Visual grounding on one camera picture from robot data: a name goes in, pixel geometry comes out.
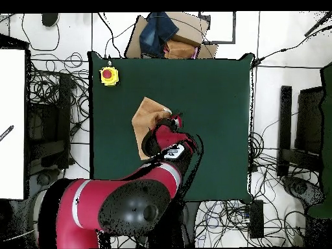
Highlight green cloth on side table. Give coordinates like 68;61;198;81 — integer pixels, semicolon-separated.
307;61;332;219

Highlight black square metal frame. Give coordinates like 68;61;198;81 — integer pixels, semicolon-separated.
198;10;237;45

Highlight dark green table cloth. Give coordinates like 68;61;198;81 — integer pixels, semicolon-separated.
87;51;255;205

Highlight black rod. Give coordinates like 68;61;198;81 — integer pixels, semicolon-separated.
303;11;332;38

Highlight black box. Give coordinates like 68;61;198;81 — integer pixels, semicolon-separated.
294;86;326;156

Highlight black power strip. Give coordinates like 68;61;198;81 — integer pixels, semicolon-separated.
248;199;265;239

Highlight brown cardboard box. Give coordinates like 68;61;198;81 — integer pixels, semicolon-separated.
124;11;219;60

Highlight white desk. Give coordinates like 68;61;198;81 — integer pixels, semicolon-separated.
0;49;26;200

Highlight black cable with connector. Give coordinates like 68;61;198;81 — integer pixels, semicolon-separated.
252;24;332;67

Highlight black flat bar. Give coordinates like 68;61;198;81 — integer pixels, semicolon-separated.
276;85;293;179

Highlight folded tan towel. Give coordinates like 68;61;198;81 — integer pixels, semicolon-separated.
163;39;199;60

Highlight yellow emergency stop button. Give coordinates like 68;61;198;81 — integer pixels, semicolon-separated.
99;65;121;88

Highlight black pedestal foot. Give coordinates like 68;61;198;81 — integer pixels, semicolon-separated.
281;175;326;208
28;168;62;200

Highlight person's foot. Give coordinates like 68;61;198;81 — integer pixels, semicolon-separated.
41;12;60;28

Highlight blue denim jeans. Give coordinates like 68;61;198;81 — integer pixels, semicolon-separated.
139;11;180;58

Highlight tan terry towel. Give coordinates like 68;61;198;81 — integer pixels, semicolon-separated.
131;96;173;161

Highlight black equipment case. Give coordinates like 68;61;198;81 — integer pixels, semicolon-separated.
25;71;73;171

